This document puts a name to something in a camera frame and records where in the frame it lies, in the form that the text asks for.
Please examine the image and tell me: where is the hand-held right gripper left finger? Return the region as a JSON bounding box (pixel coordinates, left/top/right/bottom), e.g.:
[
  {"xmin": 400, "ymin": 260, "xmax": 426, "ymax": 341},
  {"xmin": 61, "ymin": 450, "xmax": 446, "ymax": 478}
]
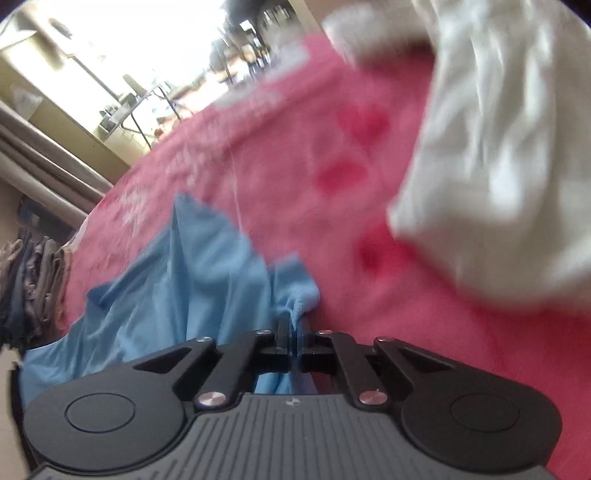
[{"xmin": 133, "ymin": 316, "xmax": 294, "ymax": 411}]

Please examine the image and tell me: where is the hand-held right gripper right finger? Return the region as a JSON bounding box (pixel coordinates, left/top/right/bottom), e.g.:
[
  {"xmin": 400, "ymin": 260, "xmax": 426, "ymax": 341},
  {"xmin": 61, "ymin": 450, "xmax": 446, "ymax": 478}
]
[{"xmin": 294, "ymin": 318, "xmax": 457, "ymax": 412}]

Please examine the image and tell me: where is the light blue garment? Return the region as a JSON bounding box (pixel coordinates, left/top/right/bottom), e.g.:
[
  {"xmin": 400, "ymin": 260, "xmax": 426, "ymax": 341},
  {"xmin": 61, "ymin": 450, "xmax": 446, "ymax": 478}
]
[{"xmin": 21, "ymin": 191, "xmax": 333, "ymax": 407}]

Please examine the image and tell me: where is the stack of folded clothes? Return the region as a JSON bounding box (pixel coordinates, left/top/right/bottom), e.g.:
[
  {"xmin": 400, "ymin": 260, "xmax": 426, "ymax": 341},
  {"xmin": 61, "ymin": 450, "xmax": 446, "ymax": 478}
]
[{"xmin": 0, "ymin": 231, "xmax": 75, "ymax": 352}]

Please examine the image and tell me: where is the pink printed blanket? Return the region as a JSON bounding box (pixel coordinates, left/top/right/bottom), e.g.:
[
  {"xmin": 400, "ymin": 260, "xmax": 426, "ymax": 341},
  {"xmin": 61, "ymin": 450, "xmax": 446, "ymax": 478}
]
[{"xmin": 65, "ymin": 32, "xmax": 591, "ymax": 480}]

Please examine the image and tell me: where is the white garment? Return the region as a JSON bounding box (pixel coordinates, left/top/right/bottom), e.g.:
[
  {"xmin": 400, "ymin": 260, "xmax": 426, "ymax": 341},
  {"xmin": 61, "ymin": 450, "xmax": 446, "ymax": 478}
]
[{"xmin": 323, "ymin": 0, "xmax": 591, "ymax": 315}]

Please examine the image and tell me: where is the background folding table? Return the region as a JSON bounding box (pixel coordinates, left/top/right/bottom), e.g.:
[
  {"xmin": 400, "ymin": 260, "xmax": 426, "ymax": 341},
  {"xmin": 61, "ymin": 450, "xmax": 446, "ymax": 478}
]
[{"xmin": 99, "ymin": 83, "xmax": 185, "ymax": 148}]

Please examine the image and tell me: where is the grey door frame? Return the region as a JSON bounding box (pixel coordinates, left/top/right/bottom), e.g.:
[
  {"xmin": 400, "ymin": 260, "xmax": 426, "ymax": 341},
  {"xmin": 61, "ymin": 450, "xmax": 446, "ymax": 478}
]
[{"xmin": 0, "ymin": 102, "xmax": 114, "ymax": 217}]

